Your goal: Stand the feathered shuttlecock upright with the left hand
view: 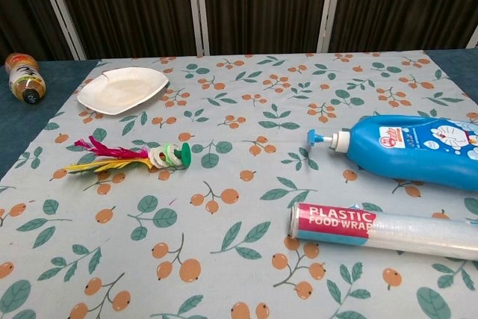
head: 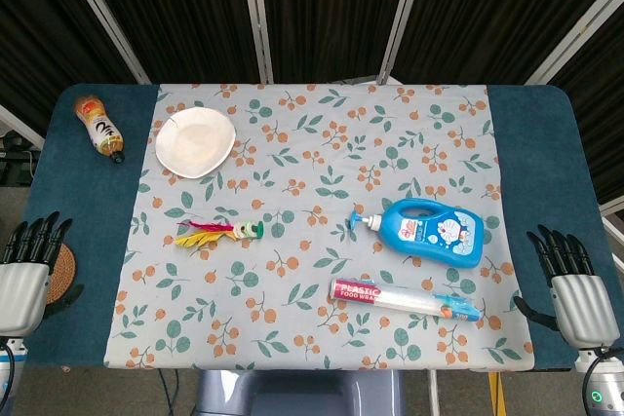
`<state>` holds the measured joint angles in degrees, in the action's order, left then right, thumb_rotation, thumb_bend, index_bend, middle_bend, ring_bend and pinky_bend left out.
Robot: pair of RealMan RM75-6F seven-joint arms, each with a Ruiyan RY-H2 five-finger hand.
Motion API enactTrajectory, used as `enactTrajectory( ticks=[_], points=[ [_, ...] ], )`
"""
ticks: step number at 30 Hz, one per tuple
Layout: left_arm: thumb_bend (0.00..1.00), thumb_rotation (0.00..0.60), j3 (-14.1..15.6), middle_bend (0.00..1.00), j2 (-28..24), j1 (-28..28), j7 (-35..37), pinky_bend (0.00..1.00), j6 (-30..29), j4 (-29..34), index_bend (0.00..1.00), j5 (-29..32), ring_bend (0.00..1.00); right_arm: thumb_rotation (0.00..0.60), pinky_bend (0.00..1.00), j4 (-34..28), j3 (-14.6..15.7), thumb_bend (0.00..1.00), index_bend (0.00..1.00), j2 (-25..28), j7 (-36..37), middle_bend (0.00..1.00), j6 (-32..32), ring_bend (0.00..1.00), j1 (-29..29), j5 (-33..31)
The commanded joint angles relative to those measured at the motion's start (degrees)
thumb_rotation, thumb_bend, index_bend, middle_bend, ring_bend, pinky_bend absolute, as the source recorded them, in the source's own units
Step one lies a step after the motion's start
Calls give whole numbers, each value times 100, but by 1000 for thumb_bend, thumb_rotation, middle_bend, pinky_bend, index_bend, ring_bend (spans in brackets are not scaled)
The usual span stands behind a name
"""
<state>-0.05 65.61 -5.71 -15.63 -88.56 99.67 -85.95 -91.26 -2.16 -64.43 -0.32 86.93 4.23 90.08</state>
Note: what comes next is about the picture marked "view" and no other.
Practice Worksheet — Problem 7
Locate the colourful feather shuttlecock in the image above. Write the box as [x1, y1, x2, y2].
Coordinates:
[62, 137, 193, 176]

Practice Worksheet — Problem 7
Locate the fruit and leaf patterned tablecloth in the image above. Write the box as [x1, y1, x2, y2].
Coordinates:
[0, 52, 478, 319]

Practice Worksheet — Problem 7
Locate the brown tea drink bottle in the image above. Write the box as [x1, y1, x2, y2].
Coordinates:
[4, 52, 46, 105]

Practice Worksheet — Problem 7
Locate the dark pleated folding screen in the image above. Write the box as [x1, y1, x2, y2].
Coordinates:
[0, 0, 478, 62]

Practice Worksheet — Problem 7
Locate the plastic food wrap roll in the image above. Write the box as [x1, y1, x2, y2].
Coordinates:
[287, 201, 478, 261]

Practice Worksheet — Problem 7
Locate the blue pump detergent bottle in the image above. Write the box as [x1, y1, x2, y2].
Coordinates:
[306, 114, 478, 193]

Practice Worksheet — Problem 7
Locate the white paper plate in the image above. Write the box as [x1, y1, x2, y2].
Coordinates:
[76, 66, 170, 115]

